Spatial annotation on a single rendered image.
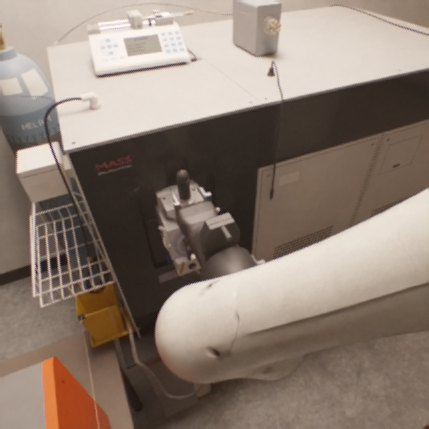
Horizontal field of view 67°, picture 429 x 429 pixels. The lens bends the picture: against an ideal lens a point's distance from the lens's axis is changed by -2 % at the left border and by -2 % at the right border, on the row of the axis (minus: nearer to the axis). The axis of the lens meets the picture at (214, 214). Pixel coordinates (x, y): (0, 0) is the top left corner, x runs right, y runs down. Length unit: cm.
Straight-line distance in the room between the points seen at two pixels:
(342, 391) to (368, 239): 168
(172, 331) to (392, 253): 22
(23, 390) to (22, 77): 104
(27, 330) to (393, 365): 203
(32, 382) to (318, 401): 142
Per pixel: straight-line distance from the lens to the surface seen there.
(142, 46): 95
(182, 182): 65
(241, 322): 30
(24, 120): 145
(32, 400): 72
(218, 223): 50
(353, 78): 89
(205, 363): 34
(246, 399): 182
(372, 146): 104
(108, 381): 115
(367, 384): 197
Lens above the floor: 174
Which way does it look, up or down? 43 degrees down
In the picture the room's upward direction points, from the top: 2 degrees counter-clockwise
